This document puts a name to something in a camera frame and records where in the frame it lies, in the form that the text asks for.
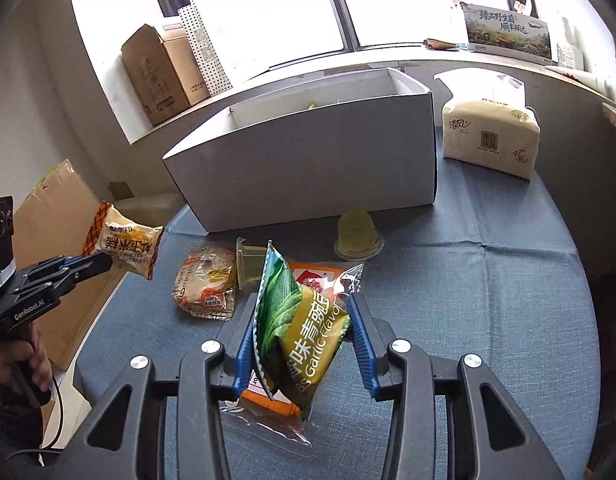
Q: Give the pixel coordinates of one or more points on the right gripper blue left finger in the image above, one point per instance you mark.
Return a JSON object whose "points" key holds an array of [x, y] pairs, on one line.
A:
{"points": [[231, 355]]}

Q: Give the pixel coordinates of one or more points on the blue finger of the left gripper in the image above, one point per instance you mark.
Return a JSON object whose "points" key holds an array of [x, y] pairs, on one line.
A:
{"points": [[82, 268]]}

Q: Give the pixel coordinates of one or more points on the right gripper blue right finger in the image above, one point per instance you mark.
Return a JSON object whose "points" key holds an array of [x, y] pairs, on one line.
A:
{"points": [[378, 351]]}

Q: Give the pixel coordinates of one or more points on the rice cake snack packet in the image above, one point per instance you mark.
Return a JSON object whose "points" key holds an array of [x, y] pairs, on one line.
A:
{"points": [[132, 246]]}

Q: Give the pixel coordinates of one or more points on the green garlic pea bag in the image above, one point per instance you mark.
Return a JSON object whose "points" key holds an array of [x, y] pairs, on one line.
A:
{"points": [[297, 332]]}

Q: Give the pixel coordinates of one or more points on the orange clear snack pack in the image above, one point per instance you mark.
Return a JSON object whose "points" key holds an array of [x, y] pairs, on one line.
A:
{"points": [[277, 420]]}

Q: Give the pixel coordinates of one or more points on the person left hand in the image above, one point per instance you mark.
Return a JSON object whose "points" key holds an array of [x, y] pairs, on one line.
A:
{"points": [[32, 356]]}

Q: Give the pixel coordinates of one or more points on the bread bun packet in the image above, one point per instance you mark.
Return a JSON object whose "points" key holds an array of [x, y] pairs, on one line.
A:
{"points": [[206, 282]]}

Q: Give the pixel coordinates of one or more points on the clear jelly cup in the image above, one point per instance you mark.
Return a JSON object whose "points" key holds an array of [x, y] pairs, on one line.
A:
{"points": [[357, 237]]}

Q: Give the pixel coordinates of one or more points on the square jelly cup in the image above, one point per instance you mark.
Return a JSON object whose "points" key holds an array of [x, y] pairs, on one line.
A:
{"points": [[250, 262]]}

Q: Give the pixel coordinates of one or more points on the white open storage box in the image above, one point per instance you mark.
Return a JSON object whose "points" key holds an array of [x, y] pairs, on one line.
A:
{"points": [[355, 141]]}

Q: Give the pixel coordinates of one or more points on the brown cardboard box on sill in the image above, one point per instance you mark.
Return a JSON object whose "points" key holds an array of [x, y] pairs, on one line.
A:
{"points": [[163, 71]]}

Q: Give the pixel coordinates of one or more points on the beige tissue pack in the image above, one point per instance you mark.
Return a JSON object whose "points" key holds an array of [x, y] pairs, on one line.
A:
{"points": [[487, 123]]}

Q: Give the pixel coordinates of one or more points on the white Sanfu shopping bag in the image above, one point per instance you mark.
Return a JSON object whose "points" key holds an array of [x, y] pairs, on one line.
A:
{"points": [[234, 41]]}

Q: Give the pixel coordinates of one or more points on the small brown packet on sill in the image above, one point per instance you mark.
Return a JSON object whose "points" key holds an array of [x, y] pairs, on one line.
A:
{"points": [[439, 45]]}

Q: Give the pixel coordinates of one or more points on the printed gift box on sill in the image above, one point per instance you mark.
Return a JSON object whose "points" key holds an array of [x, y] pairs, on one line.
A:
{"points": [[506, 33]]}

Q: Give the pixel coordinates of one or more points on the white pump bottle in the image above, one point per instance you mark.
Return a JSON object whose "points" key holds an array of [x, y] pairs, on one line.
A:
{"points": [[568, 54]]}

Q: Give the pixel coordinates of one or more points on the white tube on sill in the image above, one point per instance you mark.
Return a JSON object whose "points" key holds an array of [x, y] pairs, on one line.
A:
{"points": [[590, 80]]}

